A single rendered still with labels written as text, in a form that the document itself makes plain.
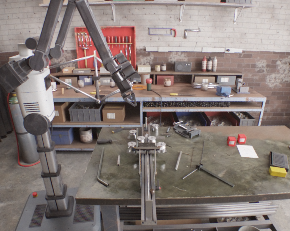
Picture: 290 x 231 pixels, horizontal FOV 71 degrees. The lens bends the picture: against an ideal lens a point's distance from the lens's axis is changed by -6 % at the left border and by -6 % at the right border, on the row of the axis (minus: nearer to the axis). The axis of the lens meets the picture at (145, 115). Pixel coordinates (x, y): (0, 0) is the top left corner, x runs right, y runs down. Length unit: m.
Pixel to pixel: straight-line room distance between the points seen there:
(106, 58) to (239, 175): 0.93
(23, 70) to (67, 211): 1.14
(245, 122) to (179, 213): 1.69
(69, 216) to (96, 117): 1.38
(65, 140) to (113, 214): 2.02
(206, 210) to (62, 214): 1.15
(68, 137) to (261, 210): 2.38
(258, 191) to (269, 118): 3.08
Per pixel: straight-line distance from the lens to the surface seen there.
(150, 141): 1.32
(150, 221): 0.92
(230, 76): 3.41
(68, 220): 1.85
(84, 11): 1.12
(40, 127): 1.45
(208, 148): 1.45
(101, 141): 1.46
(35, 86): 1.35
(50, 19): 1.15
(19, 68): 1.19
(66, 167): 2.87
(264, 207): 2.12
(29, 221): 1.95
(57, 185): 1.74
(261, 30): 3.73
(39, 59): 1.15
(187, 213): 1.88
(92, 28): 1.12
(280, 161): 1.45
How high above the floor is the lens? 1.60
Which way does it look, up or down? 22 degrees down
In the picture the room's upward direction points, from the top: straight up
